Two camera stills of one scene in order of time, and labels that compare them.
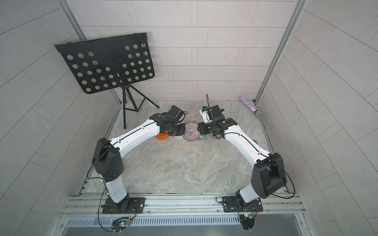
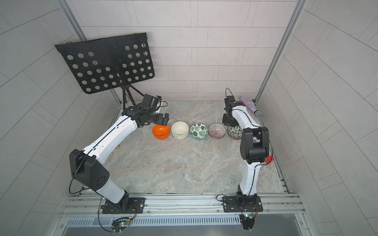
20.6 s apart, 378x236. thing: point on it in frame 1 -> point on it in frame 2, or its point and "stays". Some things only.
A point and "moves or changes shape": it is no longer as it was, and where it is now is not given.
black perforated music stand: (100, 64) stays
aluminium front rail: (183, 206) stays
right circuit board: (248, 221) stays
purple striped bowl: (191, 133) moves or changes shape
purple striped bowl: (217, 136) stays
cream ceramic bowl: (177, 138) moves or changes shape
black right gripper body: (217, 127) -> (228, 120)
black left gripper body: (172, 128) -> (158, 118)
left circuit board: (120, 224) stays
